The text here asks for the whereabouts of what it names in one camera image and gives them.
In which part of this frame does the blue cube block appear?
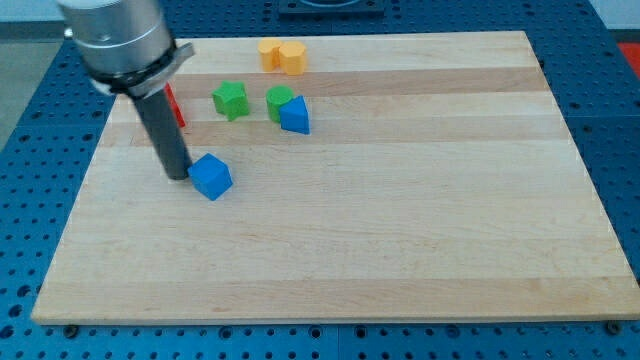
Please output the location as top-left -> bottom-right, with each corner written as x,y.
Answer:
188,153 -> 233,201

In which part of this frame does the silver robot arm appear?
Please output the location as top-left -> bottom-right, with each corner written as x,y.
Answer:
57,0 -> 195,99

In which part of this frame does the green star block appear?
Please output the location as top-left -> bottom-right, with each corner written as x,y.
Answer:
211,81 -> 250,121

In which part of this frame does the blue triangular prism block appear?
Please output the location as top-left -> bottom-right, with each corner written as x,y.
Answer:
279,96 -> 311,135

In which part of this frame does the green cylinder block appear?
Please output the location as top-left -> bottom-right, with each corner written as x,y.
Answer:
265,85 -> 295,123

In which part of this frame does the wooden board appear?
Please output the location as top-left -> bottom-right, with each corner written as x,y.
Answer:
32,31 -> 639,325

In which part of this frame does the yellow hexagon block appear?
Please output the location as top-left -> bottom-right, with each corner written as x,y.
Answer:
279,41 -> 307,75

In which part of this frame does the yellow cylinder block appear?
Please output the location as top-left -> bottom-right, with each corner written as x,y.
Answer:
257,37 -> 283,72

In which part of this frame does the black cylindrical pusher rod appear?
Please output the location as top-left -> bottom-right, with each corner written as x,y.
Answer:
134,87 -> 192,180

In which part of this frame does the red block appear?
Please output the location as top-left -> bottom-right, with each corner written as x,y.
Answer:
164,83 -> 186,128

